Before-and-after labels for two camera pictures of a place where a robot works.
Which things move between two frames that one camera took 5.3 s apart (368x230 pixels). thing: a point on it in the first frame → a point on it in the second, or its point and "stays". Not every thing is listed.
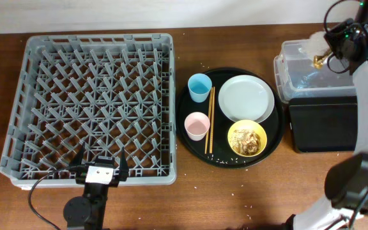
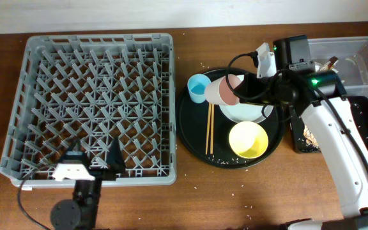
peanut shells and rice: [245, 142] → [310, 138]
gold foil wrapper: [318, 60] → [331, 61]
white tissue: [315, 45] → [320, 67]
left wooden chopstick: [209, 121] stays
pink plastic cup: [197, 124] → [222, 90]
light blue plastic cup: [199, 85] stays
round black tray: [222, 156] stays
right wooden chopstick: [212, 120] stays
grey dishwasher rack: [106, 91] stays
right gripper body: [337, 34] → [255, 87]
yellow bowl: [247, 138] stays
